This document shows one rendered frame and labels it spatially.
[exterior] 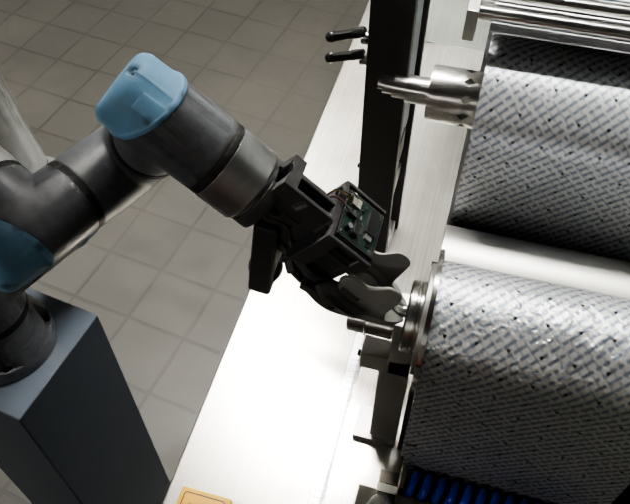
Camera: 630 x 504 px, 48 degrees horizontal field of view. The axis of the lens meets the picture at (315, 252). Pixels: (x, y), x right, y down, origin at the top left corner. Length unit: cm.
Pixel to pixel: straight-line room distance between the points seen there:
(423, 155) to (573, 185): 62
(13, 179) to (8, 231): 5
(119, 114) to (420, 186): 82
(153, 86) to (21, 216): 16
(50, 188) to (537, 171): 49
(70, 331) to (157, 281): 118
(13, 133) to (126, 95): 42
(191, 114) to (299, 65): 251
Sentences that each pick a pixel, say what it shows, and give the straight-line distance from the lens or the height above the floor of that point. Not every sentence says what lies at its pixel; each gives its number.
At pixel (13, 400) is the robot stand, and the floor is 90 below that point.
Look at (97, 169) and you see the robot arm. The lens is 68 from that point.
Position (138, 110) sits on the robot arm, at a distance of 60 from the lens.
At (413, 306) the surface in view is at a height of 129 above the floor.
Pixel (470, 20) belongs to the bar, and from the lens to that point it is 76.
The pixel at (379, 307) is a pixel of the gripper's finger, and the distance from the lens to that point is 71.
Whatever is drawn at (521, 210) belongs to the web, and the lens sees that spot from 85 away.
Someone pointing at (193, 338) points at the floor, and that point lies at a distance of 221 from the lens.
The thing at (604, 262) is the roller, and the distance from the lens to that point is 85.
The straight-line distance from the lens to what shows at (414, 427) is 80.
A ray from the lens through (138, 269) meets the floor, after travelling 240.
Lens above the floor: 185
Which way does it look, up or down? 51 degrees down
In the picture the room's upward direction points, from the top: straight up
